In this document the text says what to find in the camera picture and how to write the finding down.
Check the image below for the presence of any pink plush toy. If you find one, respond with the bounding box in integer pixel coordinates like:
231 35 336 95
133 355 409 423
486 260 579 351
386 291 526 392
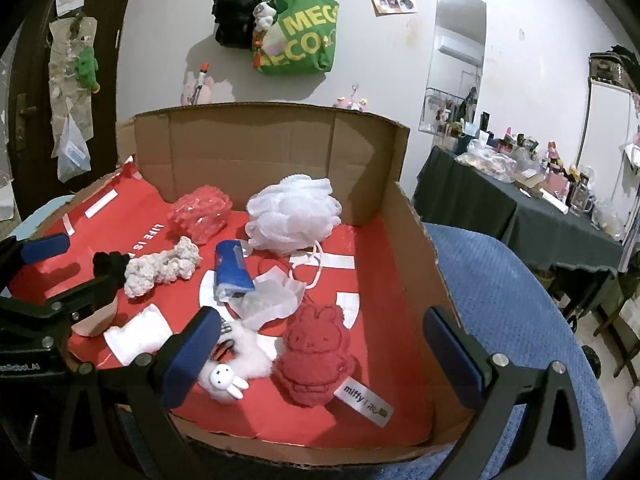
181 75 217 106

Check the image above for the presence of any small white plush toy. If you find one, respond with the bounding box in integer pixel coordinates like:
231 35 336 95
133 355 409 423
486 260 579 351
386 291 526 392
252 2 278 31

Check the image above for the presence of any red plush rabbit toy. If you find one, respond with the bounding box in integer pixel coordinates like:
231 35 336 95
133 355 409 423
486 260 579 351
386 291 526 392
272 302 396 428

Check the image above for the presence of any beige powder puff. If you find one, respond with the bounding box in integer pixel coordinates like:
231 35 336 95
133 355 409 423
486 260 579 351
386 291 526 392
70 294 118 338

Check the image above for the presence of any clutter of cosmetics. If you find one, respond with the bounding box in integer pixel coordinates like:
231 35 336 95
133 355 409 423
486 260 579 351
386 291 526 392
422 110 626 241

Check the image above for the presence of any black fluffy scrunchie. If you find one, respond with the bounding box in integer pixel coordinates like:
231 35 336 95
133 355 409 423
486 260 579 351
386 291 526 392
92 251 132 291

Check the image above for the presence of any green tote bag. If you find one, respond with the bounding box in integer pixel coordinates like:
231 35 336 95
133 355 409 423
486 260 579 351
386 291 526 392
251 0 341 77

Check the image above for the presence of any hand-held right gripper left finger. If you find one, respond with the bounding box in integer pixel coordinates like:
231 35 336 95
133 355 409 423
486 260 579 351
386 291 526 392
50 305 223 480

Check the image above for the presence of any clear plastic bag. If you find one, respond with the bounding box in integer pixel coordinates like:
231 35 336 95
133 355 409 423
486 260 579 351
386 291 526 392
56 115 92 183

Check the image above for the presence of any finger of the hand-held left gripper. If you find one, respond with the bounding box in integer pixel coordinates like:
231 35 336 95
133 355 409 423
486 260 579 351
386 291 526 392
42 276 114 361
0 232 71 281

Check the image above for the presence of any red mesh bath pouf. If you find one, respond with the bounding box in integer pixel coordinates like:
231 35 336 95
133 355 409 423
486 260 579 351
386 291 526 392
167 186 235 246

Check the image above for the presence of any white cabinet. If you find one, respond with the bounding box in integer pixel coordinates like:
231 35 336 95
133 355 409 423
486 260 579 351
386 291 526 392
577 80 640 211

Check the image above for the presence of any green plush toy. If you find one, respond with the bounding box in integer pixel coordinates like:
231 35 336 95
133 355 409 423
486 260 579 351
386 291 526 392
75 46 103 93

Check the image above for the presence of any dark table cloth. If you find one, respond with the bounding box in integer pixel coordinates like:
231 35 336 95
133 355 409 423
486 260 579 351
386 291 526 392
412 146 626 311

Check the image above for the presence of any cardboard box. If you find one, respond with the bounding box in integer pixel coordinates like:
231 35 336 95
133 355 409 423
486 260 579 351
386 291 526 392
7 102 468 465

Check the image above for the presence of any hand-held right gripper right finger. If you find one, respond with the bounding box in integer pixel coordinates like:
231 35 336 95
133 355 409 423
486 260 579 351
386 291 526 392
422 304 589 480

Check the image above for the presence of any wall mirror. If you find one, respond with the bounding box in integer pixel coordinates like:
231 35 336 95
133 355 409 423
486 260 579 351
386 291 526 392
420 0 487 136

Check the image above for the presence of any clear bag with black trim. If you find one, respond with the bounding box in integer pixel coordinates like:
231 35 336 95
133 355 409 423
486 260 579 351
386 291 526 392
587 45 640 93

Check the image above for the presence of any hanging door organiser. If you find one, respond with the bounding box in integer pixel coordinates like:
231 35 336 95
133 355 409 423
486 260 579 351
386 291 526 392
49 16 98 141

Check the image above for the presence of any white fluffy rabbit hair clip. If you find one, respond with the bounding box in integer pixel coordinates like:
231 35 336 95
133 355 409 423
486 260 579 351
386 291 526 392
197 317 276 403

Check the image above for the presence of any blue tissue packet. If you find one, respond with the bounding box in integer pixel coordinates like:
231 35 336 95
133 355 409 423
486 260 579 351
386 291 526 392
214 240 256 302

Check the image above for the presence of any cream crochet scrunchie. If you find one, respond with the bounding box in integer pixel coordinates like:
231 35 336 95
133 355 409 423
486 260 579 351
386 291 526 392
124 236 203 300

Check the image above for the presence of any dark brown door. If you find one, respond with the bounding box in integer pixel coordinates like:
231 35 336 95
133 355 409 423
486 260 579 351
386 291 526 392
10 0 141 201

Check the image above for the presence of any light blue bedsheet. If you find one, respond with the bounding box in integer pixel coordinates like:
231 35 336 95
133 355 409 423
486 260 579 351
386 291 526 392
20 194 77 236

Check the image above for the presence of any white mesh bath pouf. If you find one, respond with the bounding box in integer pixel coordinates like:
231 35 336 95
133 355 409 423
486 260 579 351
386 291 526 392
245 174 343 292

